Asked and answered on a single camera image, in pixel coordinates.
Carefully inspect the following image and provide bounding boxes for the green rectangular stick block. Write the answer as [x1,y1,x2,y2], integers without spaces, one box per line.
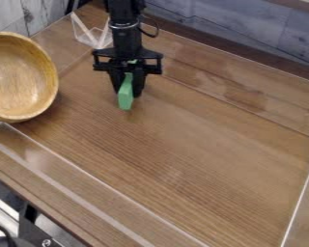
[117,71,134,111]

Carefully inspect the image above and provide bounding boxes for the black metal table bracket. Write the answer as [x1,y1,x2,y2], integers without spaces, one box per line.
[18,204,63,247]

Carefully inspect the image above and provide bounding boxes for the wooden bowl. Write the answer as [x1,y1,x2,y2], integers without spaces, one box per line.
[0,32,58,123]

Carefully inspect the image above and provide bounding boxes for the clear acrylic tray wall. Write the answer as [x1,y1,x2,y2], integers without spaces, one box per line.
[0,18,309,247]

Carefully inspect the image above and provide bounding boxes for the clear acrylic corner bracket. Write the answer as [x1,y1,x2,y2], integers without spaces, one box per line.
[70,13,113,49]

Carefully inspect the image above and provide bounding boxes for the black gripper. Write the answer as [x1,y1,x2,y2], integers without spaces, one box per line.
[93,23,163,97]

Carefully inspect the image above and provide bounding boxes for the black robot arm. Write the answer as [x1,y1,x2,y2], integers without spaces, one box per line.
[93,0,163,97]

